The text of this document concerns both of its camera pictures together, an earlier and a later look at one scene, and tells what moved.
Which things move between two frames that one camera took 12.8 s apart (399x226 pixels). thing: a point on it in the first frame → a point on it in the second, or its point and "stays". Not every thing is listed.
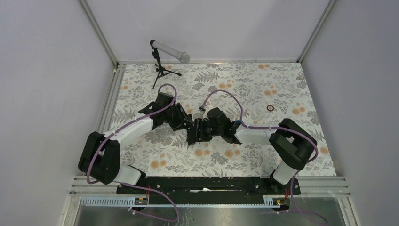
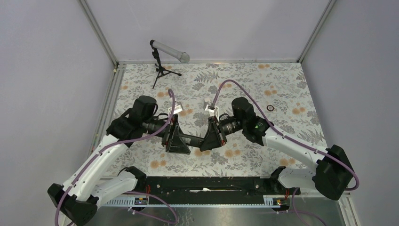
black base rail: x=209 y=189 stays
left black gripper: x=182 y=118 → x=171 y=139
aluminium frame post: x=105 y=44 stays
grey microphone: x=183 y=57 stays
